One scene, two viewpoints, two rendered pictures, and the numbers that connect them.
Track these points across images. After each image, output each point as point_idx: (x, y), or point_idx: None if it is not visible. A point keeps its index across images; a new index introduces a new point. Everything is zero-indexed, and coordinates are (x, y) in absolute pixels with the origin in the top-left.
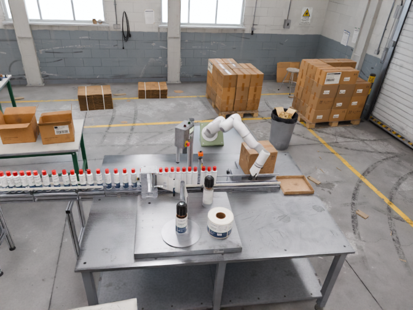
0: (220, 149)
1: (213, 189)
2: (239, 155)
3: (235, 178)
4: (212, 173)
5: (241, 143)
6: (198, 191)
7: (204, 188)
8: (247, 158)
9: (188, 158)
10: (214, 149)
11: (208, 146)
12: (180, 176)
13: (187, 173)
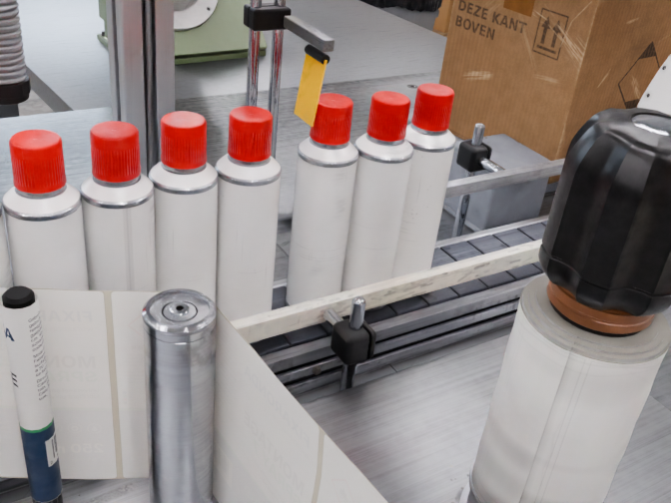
0: (263, 73)
1: (429, 320)
2: (446, 60)
3: (511, 200)
4: (415, 167)
5: (349, 41)
6: (295, 380)
7: (569, 332)
8: (570, 35)
9: (134, 48)
10: (223, 77)
11: (175, 66)
12: (88, 257)
13: (162, 205)
